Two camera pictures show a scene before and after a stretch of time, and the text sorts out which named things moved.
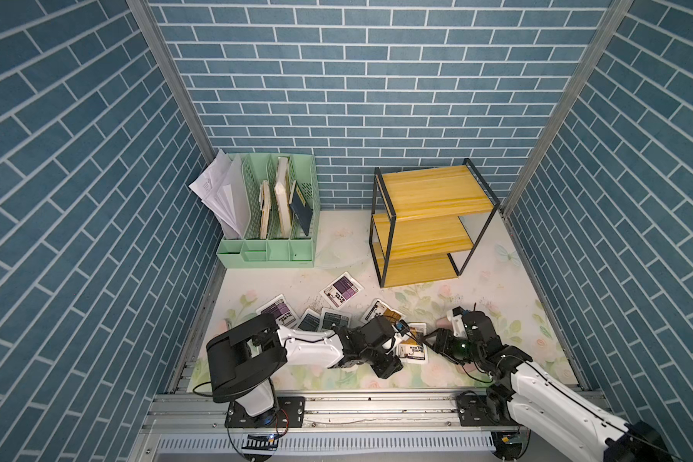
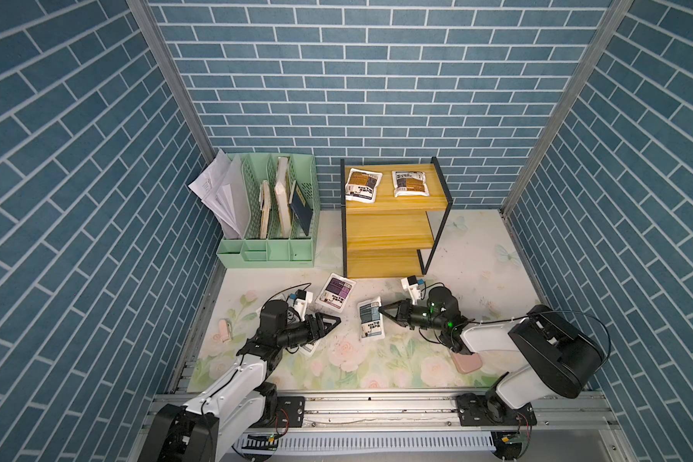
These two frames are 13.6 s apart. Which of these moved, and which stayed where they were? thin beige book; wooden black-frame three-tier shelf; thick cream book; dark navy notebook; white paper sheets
Moved: wooden black-frame three-tier shelf
Stayed: thick cream book; dark navy notebook; thin beige book; white paper sheets
